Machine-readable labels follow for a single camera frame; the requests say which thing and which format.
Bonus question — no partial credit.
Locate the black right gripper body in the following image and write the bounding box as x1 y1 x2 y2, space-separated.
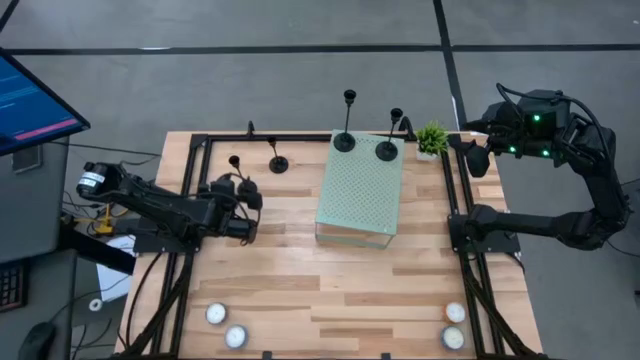
482 102 524 157

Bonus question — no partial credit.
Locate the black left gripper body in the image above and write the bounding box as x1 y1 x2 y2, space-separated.
219 199 257 242

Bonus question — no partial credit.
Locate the short black candlestick holder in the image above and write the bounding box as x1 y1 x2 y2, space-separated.
227 154 259 200
266 135 290 175

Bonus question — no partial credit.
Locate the medium black candlestick holder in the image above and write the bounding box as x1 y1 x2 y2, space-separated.
375 107 404 163

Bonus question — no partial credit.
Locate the white candle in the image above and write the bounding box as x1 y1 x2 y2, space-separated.
440 325 466 351
205 301 229 326
442 301 467 325
223 324 249 350

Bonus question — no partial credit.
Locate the tall black candlestick holder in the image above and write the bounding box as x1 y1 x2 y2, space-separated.
333 88 358 154

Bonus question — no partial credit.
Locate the green plant in white pot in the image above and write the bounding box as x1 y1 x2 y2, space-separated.
414 121 450 162

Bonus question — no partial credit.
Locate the mint green perforated metal shelf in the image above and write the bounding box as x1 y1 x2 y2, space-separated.
314 128 406 250

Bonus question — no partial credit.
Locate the white paper sheet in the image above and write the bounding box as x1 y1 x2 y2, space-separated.
96 234 137 303

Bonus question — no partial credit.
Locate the black support beam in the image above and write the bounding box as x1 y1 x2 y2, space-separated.
59 222 137 275

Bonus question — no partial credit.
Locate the grey desk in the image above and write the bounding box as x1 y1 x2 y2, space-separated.
0 137 81 360

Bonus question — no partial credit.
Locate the computer monitor with blue screen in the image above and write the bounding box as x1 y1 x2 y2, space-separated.
0 47 92 157

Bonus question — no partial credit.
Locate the black computer mouse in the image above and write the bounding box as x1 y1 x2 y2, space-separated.
18 321 57 360

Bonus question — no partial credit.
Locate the black keyboard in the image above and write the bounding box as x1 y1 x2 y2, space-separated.
0 262 27 312

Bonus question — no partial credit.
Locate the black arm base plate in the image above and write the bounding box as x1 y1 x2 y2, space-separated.
447 213 521 255
132 227 204 255

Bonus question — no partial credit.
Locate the yellow cable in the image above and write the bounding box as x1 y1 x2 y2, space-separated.
97 203 117 236

